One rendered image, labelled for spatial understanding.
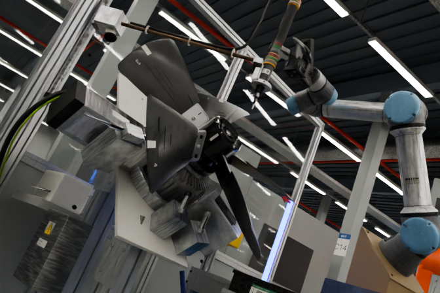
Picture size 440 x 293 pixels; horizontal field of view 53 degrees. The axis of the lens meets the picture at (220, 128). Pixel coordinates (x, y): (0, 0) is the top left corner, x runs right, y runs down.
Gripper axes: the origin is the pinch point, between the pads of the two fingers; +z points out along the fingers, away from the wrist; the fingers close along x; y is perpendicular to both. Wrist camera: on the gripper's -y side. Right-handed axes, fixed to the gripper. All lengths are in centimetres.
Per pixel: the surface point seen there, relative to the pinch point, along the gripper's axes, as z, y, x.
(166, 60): 32.4, 31.2, 9.2
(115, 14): 39, 11, 47
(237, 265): -96, 69, 69
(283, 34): 2.6, 0.4, -1.5
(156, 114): 41, 55, -12
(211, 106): 4.6, 30.2, 16.5
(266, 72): 3.1, 16.4, -1.4
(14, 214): 25, 88, 70
